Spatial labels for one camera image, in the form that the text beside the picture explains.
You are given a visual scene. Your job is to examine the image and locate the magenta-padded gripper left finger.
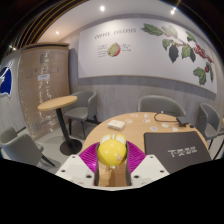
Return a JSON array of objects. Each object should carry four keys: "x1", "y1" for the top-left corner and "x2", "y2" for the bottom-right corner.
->
[{"x1": 54, "y1": 141, "x2": 101, "y2": 187}]

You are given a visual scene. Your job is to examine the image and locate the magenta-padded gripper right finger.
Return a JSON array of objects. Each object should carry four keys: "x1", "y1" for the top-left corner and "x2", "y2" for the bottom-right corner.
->
[{"x1": 125, "y1": 140, "x2": 170, "y2": 188}]

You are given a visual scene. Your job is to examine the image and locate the dark grey mouse pad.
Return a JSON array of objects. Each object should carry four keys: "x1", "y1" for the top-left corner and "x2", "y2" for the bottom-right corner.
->
[{"x1": 143, "y1": 130, "x2": 212, "y2": 175}]

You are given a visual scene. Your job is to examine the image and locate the small white box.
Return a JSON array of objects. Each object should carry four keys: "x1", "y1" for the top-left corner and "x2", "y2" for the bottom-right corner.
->
[{"x1": 107, "y1": 119, "x2": 126, "y2": 131}]

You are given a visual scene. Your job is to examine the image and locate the black adapter block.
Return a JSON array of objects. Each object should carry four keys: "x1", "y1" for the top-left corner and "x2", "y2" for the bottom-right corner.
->
[{"x1": 176, "y1": 115, "x2": 190, "y2": 127}]

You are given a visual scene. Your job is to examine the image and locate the grey armchair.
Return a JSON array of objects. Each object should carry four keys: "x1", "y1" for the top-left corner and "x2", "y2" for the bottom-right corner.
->
[
  {"x1": 63, "y1": 90, "x2": 98, "y2": 139},
  {"x1": 137, "y1": 94, "x2": 187, "y2": 118},
  {"x1": 0, "y1": 126, "x2": 56, "y2": 168},
  {"x1": 195, "y1": 102, "x2": 224, "y2": 160}
]

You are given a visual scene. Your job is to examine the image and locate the ceiling spotlights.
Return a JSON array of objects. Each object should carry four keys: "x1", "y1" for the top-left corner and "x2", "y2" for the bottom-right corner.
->
[{"x1": 53, "y1": 4, "x2": 178, "y2": 36}]

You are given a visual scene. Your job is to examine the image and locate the wooden wall panel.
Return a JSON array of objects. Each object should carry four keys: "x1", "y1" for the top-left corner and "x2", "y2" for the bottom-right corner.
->
[{"x1": 18, "y1": 42, "x2": 71, "y2": 141}]

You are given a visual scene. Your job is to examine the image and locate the blue wall sign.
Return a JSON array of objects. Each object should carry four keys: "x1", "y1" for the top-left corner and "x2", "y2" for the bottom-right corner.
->
[{"x1": 0, "y1": 60, "x2": 14, "y2": 98}]

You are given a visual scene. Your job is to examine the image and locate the white wall mural with leaves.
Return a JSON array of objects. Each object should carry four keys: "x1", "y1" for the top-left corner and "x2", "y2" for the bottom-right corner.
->
[{"x1": 77, "y1": 17, "x2": 218, "y2": 95}]

